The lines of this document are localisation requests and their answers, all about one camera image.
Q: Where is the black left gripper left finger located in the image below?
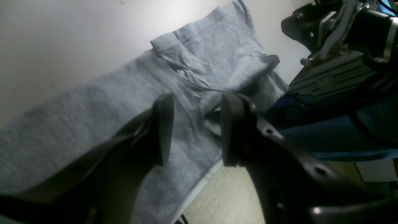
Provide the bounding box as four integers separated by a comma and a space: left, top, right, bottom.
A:
1, 94, 174, 224

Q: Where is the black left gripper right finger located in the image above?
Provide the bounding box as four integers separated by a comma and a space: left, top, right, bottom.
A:
220, 93, 398, 224

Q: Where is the grey T-shirt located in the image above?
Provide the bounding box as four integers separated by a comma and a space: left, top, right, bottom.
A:
0, 0, 288, 224

